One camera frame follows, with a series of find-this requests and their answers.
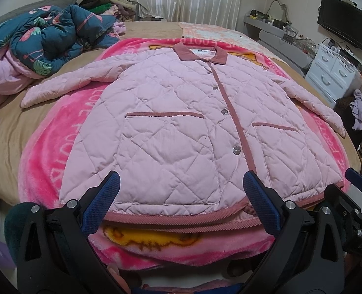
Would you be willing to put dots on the black flat television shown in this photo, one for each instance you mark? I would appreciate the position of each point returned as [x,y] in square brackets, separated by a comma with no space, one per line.
[342,19]

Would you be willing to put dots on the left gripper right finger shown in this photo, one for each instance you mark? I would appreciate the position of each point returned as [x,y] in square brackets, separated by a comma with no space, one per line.
[306,255]

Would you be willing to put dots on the pink quilted jacket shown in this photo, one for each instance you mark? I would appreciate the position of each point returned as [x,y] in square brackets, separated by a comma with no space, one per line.
[181,127]

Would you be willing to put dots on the blue floral comforter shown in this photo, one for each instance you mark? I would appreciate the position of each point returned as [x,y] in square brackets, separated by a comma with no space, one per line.
[37,44]

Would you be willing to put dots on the white drawer cabinet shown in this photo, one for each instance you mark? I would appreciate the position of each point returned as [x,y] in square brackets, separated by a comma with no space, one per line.
[332,76]

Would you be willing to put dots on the pile of folded clothes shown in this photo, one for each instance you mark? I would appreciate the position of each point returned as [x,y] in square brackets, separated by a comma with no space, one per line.
[122,10]

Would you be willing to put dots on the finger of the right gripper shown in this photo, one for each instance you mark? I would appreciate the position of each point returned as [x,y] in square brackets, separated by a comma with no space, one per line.
[354,178]

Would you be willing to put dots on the tan bed sheet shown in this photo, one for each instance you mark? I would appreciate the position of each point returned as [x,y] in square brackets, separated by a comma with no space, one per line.
[17,126]

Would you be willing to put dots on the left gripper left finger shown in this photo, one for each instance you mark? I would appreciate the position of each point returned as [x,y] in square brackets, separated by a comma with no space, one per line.
[55,255]

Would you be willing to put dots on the pink cartoon fleece blanket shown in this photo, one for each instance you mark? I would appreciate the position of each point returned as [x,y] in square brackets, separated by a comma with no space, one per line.
[140,246]

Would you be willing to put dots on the peach kitty blanket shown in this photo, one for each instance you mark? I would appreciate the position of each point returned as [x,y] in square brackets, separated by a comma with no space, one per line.
[213,32]

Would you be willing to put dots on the grey headboard cushion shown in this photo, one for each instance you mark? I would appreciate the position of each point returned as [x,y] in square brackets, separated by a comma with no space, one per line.
[26,8]

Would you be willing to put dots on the grey curved shelf unit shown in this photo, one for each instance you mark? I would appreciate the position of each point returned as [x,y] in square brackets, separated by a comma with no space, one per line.
[272,38]

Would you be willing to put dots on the lilac cloth on chair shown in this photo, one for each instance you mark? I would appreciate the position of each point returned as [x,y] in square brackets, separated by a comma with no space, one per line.
[356,109]

